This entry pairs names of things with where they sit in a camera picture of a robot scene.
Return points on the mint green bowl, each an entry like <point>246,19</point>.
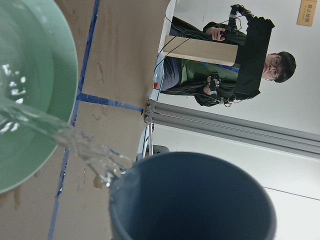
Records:
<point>38,68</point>

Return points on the grey blue plastic cup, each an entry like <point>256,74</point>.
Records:
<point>189,196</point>

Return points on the aluminium frame post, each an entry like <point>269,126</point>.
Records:
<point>235,129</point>

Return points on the wooden board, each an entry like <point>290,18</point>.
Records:
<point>200,50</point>

